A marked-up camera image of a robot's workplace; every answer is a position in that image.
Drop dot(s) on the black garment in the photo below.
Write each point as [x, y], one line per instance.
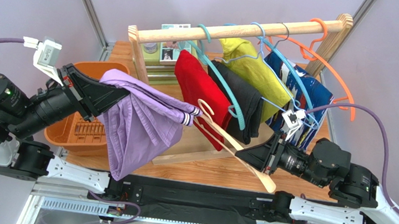
[250, 102]

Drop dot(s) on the purple trousers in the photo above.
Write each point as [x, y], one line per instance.
[142, 125]

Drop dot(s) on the orange plastic hanger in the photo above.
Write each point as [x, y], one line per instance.
[309, 54]

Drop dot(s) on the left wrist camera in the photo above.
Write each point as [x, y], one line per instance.
[45, 56]

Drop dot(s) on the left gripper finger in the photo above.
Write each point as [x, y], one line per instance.
[85, 74]
[97, 98]

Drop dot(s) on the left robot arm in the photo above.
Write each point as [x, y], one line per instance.
[21, 157]

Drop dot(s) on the blue patterned garment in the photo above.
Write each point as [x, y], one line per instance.
[319, 96]

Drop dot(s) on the blue plastic hanger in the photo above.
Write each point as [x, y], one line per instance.
[264, 41]

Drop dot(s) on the green box with jar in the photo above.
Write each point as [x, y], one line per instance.
[160, 59]

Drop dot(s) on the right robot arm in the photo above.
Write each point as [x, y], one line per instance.
[356, 190]

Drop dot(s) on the teal plastic hanger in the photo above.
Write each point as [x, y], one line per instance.
[235, 110]

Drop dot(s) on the yellow-green garment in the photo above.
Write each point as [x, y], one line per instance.
[256, 73]

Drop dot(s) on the wooden clothes rack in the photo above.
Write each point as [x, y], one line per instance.
[136, 37]

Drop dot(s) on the red garment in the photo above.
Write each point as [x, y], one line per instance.
[195, 84]

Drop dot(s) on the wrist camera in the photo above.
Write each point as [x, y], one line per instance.
[45, 56]
[293, 120]

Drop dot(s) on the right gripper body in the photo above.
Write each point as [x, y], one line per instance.
[273, 156]

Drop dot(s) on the orange plastic basket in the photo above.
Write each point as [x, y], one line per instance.
[83, 138]

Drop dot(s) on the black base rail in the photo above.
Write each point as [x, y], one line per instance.
[183, 202]

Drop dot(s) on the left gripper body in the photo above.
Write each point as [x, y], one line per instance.
[55, 105]

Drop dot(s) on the light blue wire hanger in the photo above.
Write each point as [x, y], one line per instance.
[264, 59]

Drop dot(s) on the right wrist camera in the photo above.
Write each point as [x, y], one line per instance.
[293, 120]

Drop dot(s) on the beige wooden hanger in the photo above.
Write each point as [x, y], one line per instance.
[207, 113]

